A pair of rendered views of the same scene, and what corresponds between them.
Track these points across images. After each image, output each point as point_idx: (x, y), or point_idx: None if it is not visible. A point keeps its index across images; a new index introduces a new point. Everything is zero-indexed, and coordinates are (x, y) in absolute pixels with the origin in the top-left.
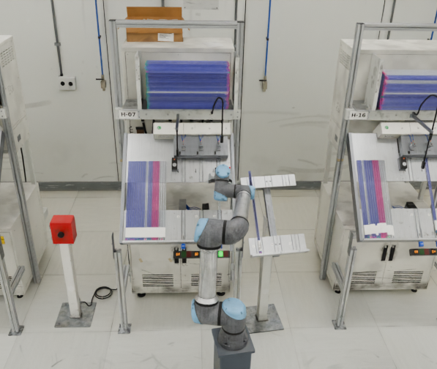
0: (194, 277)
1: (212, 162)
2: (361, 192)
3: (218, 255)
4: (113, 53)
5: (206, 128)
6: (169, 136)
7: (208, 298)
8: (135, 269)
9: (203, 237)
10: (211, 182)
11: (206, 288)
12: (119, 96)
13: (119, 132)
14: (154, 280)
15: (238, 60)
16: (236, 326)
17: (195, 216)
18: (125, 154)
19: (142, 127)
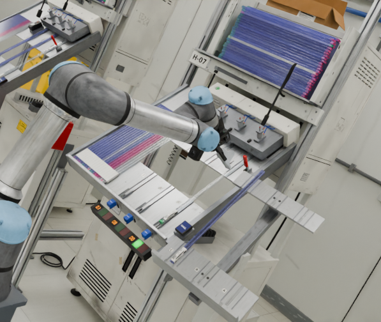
0: (127, 309)
1: (240, 155)
2: None
3: (133, 243)
4: None
5: (265, 114)
6: (221, 104)
7: None
8: (85, 246)
9: (55, 76)
10: None
11: (6, 159)
12: (205, 38)
13: (182, 81)
14: (92, 278)
15: (350, 30)
16: None
17: (159, 187)
18: (165, 97)
19: None
